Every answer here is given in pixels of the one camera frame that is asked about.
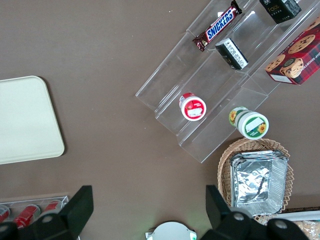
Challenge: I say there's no red lid small jar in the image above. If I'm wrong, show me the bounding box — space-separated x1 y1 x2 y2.
178 91 208 122

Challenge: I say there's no black box gold print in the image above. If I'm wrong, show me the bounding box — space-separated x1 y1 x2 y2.
259 0 303 25

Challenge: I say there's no clear acrylic stepped stand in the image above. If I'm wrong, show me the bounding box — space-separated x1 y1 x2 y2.
134 0 320 165

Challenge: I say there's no clear acrylic bottle rack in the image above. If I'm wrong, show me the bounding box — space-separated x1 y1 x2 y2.
0 191 71 230

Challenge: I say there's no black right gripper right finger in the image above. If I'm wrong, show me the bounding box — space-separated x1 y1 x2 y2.
201 184 311 240

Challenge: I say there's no light wicker basket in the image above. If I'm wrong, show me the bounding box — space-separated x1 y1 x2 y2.
217 138 295 225

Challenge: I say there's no green lid sunflower jar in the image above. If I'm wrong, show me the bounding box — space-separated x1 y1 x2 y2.
228 106 270 140

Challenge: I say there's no cream plastic tray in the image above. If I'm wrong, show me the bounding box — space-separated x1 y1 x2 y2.
0 75 66 166

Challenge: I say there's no red tartan cookie box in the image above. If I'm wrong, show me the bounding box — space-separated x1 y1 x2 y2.
264 16 320 86

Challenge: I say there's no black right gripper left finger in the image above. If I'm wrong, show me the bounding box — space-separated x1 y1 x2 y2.
0 184 95 240

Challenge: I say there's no large clear cracker bag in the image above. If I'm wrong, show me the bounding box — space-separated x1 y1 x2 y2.
292 219 320 240

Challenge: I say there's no aluminium foil tray stack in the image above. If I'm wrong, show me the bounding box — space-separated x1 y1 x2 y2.
229 149 291 217

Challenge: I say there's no black box white label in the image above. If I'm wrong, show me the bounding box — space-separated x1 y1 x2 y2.
214 37 249 71

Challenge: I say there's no white snack bin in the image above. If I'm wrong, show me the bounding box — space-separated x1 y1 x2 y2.
279 206 320 240

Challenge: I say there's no red cola bottle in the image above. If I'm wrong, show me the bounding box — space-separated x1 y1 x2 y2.
43 199 63 214
12 204 42 230

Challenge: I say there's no Snickers chocolate bar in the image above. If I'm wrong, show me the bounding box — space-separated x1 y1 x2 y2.
191 0 243 52

